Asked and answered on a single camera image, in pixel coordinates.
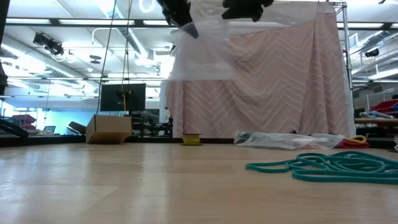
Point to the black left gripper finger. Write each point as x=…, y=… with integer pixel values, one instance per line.
x=191, y=31

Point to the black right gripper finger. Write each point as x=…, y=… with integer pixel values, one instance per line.
x=248, y=3
x=245, y=14

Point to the clear zip bag stack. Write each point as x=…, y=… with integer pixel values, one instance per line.
x=202, y=53

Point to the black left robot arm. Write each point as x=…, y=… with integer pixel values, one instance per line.
x=2, y=31

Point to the yellow and red bands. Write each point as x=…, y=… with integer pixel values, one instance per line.
x=354, y=143

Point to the pink chevron cloth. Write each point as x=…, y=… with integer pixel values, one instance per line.
x=264, y=102

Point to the black computer monitor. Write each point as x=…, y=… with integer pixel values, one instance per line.
x=112, y=98

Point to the black desk equipment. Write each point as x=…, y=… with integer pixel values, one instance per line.
x=149, y=127

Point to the brown cardboard box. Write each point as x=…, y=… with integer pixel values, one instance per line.
x=109, y=127

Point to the red fabric pile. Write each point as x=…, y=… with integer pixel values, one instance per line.
x=387, y=105

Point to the wooden side table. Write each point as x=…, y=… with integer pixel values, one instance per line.
x=376, y=121

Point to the black aluminium frame rail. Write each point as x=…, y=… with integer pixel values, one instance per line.
x=155, y=140
x=382, y=142
x=31, y=140

